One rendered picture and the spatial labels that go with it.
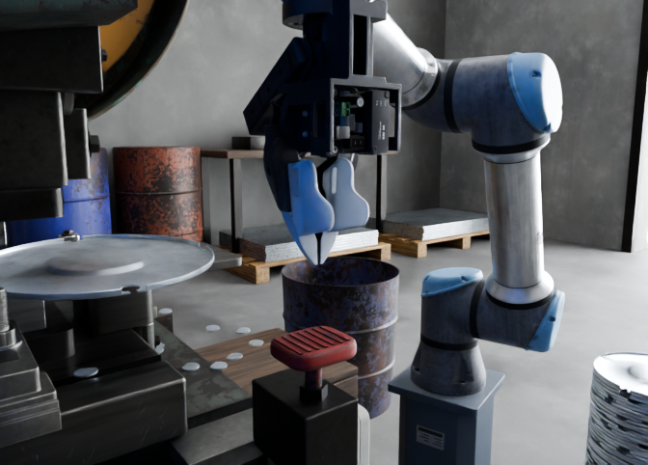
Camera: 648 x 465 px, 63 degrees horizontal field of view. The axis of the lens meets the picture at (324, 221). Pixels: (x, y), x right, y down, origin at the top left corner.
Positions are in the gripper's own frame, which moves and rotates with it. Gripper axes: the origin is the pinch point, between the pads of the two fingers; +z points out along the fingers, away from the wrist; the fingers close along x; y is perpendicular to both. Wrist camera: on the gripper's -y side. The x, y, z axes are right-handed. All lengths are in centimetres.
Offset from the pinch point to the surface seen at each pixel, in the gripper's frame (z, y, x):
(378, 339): 56, -85, 88
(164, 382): 14.1, -11.1, -9.9
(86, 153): -7.8, -28.2, -11.8
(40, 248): 5.7, -44.6, -15.0
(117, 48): -26, -66, 3
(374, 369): 66, -86, 87
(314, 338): 8.6, -0.3, 0.5
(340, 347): 8.7, 2.7, 1.2
